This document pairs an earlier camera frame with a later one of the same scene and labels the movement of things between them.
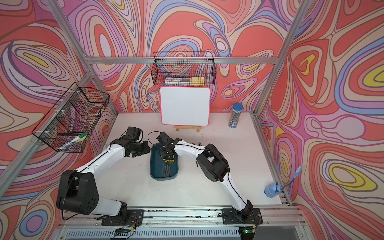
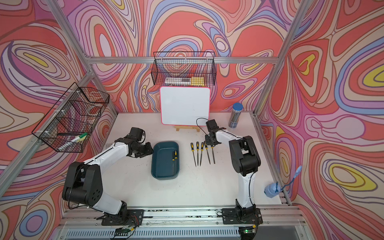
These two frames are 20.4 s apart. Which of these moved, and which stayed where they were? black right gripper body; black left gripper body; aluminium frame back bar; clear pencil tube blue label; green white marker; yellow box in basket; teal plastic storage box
Moved: black right gripper body
Stayed: aluminium frame back bar; yellow box in basket; green white marker; teal plastic storage box; black left gripper body; clear pencil tube blue label
